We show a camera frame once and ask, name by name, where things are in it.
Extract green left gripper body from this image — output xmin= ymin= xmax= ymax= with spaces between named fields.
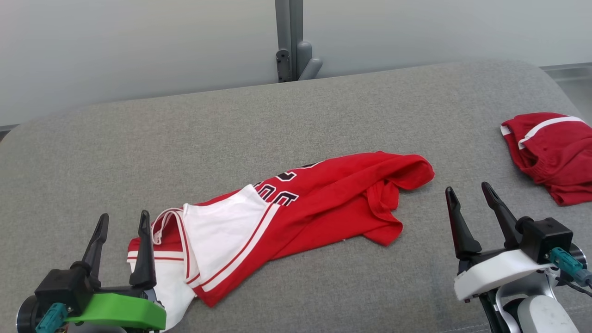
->
xmin=64 ymin=285 xmax=167 ymax=331

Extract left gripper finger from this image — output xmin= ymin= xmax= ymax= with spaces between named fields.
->
xmin=129 ymin=210 xmax=158 ymax=290
xmin=72 ymin=213 xmax=110 ymax=288

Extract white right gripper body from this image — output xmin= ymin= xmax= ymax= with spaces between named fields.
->
xmin=453 ymin=249 xmax=554 ymax=302

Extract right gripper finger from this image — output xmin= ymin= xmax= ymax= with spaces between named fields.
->
xmin=445 ymin=186 xmax=483 ymax=261
xmin=481 ymin=182 xmax=524 ymax=251

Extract red shorts with white stripe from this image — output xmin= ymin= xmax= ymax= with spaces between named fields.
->
xmin=500 ymin=112 xmax=592 ymax=207

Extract red Bulls basketball jersey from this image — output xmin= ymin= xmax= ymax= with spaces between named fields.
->
xmin=127 ymin=150 xmax=436 ymax=332

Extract grey fabric sofa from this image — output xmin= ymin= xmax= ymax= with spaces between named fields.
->
xmin=0 ymin=59 xmax=592 ymax=333

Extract teal left camera connector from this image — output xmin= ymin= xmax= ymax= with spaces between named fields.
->
xmin=35 ymin=302 xmax=69 ymax=333

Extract teal camera connector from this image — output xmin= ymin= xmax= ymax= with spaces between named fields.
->
xmin=549 ymin=247 xmax=592 ymax=288
xmin=35 ymin=302 xmax=69 ymax=333

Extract teal right camera connector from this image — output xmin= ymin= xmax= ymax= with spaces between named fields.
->
xmin=549 ymin=247 xmax=592 ymax=288

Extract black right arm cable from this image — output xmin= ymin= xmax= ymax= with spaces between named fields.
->
xmin=554 ymin=275 xmax=592 ymax=299

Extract grey metal post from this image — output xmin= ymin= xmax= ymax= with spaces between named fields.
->
xmin=275 ymin=0 xmax=323 ymax=83

